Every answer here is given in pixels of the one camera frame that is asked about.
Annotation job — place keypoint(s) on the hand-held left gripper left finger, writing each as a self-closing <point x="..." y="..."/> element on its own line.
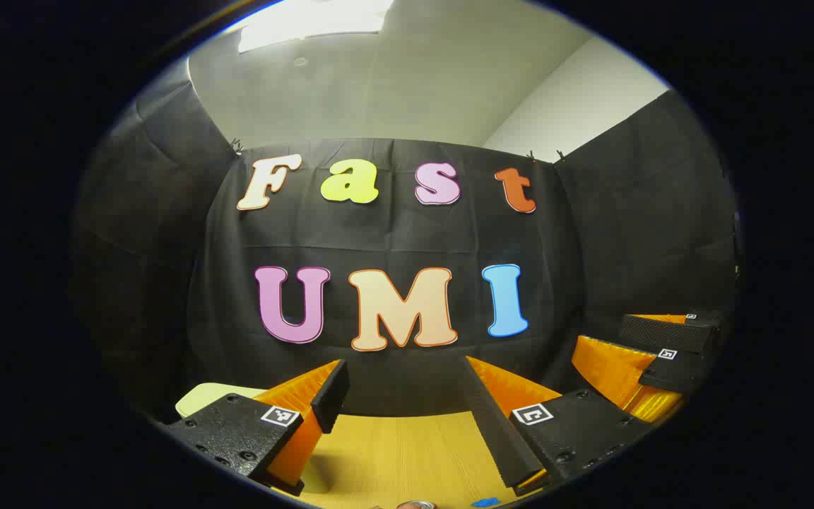
<point x="329" y="399"/>

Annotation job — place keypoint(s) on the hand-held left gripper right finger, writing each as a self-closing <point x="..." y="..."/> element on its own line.
<point x="499" y="431"/>

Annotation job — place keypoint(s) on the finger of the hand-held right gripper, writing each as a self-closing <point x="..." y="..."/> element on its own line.
<point x="661" y="332"/>
<point x="605" y="367"/>

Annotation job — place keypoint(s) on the blue paper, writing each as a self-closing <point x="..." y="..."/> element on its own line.
<point x="485" y="502"/>

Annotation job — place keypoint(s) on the red pop can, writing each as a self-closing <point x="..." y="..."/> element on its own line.
<point x="415" y="505"/>

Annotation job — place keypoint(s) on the green desktop garbage bin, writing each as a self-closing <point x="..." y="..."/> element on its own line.
<point x="202" y="397"/>

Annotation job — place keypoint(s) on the black backdrop cloth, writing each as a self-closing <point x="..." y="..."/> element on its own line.
<point x="393" y="233"/>

